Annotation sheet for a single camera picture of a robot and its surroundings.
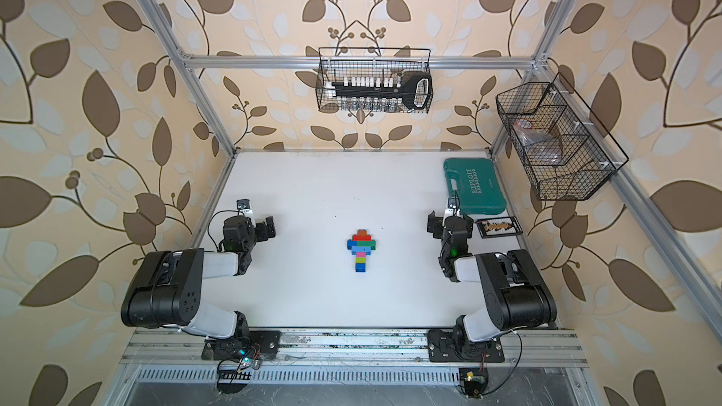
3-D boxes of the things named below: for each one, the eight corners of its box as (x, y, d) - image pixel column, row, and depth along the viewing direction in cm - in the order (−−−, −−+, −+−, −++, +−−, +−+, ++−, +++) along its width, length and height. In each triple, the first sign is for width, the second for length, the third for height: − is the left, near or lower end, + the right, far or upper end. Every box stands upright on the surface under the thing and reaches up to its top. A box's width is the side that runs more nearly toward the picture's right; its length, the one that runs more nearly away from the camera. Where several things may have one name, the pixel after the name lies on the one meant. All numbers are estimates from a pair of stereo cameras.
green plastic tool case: (452, 217, 103) (456, 207, 98) (441, 165, 120) (444, 154, 115) (506, 217, 103) (512, 207, 98) (487, 165, 120) (492, 154, 115)
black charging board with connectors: (481, 239, 97) (484, 234, 94) (475, 225, 101) (478, 220, 98) (519, 235, 98) (524, 229, 95) (512, 221, 102) (516, 215, 99)
